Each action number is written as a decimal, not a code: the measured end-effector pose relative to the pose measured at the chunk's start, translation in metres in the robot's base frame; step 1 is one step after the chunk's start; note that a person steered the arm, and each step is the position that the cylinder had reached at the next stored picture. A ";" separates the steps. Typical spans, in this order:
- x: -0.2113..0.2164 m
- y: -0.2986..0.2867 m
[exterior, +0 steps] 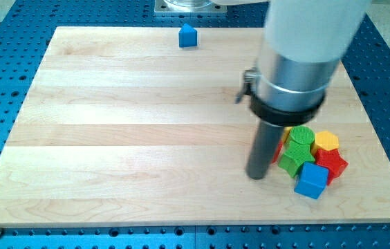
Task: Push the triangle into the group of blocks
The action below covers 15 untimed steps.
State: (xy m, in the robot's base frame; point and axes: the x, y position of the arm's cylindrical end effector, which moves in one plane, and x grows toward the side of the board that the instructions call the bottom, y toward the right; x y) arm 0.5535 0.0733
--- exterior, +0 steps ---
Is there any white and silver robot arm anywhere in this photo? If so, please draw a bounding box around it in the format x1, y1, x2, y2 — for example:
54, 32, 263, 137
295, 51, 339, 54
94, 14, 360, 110
249, 0, 371, 127

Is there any blue triangle block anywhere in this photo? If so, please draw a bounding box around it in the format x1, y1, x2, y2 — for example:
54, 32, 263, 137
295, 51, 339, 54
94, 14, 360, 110
178, 24, 198, 48

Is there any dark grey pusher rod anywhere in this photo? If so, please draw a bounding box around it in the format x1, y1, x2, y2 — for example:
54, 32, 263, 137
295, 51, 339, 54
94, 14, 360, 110
245, 121, 284, 180

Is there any light wooden board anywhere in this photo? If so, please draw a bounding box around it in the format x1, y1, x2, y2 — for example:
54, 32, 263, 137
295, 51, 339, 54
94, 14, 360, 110
0, 27, 390, 228

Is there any red block behind rod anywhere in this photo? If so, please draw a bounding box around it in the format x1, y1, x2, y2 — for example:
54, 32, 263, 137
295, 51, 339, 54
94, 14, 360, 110
271, 140, 284, 163

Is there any yellow block behind cylinder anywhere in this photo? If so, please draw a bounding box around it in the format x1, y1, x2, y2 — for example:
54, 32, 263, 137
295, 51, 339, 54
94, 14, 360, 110
281, 127, 293, 144

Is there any green star block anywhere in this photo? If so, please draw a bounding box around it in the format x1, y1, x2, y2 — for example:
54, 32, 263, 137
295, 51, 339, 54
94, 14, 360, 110
278, 141, 315, 178

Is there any green cylinder block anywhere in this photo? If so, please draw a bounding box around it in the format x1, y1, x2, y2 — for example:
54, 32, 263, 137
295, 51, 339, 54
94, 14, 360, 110
286, 126, 315, 145

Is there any blue cube block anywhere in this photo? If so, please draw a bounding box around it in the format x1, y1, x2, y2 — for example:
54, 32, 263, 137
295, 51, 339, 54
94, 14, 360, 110
294, 163, 329, 199

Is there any yellow hexagon block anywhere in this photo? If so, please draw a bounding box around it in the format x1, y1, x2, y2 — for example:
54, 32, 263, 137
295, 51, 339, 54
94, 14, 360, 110
310, 131, 340, 155

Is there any red star block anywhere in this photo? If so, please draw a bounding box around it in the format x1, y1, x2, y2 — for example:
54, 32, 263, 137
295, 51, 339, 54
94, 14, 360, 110
315, 149, 348, 185

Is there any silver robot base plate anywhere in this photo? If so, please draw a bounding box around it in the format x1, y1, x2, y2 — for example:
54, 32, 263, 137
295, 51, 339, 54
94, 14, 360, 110
154, 0, 228, 14

